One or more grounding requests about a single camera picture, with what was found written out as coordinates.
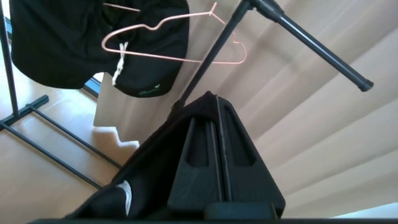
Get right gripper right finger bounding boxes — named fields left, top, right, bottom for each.
left=217, top=96, right=286, bottom=218

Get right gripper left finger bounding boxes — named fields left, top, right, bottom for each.
left=167, top=91, right=231, bottom=212

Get black shirt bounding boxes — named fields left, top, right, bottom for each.
left=63, top=91, right=216, bottom=219

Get black shorts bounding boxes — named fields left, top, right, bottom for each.
left=9, top=0, right=191, bottom=99

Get black clothes rack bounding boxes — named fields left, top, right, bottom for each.
left=0, top=0, right=374, bottom=191

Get beige curtain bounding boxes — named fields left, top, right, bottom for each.
left=93, top=0, right=398, bottom=219

